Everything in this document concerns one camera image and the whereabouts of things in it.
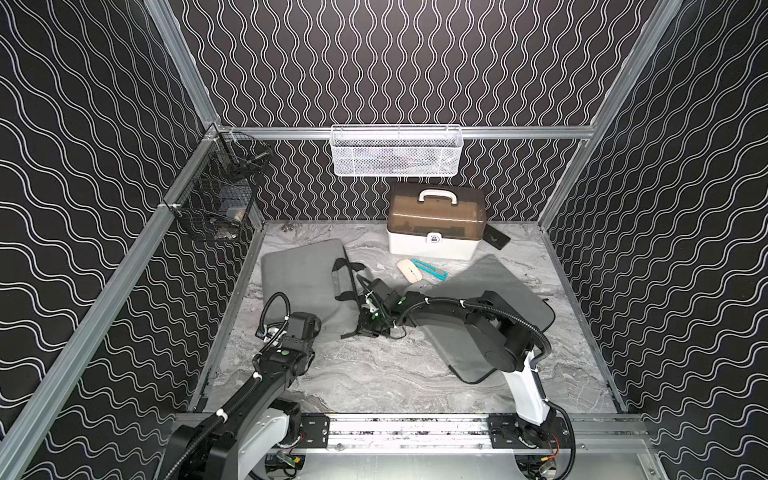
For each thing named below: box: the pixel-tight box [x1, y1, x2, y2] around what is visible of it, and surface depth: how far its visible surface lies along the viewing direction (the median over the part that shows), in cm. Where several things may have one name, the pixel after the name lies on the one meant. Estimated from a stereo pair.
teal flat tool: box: [411, 259, 449, 281], surface depth 108 cm
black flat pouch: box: [483, 223, 511, 250], surface depth 115 cm
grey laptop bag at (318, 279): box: [261, 239, 367, 341], surface depth 102 cm
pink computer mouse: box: [396, 258, 423, 284], surface depth 105 cm
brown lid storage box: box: [387, 182, 487, 261], surface depth 102 cm
